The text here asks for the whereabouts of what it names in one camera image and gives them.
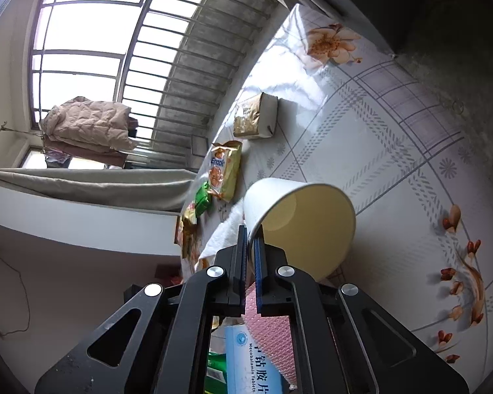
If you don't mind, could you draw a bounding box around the pink quilted duvet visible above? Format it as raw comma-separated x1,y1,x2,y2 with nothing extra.
39,96,139,157

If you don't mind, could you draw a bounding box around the floral bed sheet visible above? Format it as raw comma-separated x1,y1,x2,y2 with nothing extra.
180,3,493,394

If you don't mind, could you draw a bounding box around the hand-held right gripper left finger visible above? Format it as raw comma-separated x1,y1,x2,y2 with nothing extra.
35,225,247,394

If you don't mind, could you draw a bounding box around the orange gold snack packet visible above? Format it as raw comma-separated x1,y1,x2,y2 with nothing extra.
174,203,199,260

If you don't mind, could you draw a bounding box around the wall cable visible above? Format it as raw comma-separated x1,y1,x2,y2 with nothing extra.
0,240,32,339

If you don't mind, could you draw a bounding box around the white paper cup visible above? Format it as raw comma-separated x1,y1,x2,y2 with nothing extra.
243,178,357,284

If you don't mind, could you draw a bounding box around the pink bubble wrap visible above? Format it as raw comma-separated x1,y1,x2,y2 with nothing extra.
244,287,297,387

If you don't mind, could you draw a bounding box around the dark cabinet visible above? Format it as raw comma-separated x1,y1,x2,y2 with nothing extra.
303,0,400,59

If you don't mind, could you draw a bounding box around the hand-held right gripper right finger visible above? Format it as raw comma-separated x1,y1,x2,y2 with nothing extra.
255,236,470,394

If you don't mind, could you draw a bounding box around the green white packet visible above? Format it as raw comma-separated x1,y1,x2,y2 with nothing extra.
204,351,229,394

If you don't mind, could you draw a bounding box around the blue white medicine box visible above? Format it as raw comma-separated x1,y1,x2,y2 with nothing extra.
224,325,287,394

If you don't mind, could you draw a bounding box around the barred window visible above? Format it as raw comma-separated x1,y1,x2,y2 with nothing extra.
26,0,281,171

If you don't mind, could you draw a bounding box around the white towel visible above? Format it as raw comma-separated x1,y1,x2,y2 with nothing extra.
196,203,247,272

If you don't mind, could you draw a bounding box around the small green packet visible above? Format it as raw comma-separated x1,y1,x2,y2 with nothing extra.
194,181,213,218

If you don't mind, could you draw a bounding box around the brown paper package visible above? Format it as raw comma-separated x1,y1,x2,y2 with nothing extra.
233,92,279,141

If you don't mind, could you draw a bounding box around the yellow snack packet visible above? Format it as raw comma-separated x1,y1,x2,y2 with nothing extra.
209,140,243,203

